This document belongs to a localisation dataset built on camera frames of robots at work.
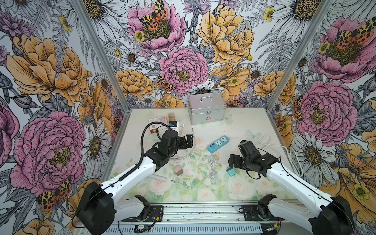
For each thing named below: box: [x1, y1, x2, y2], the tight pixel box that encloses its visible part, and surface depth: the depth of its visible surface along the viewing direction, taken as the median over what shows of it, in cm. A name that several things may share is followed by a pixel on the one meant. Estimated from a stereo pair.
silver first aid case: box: [187, 92, 227, 125], surface depth 109 cm
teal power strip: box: [207, 135, 230, 154], surface depth 99 cm
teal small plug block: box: [226, 167, 237, 177], surface depth 89 cm
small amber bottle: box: [167, 112, 176, 122], surface depth 114 cm
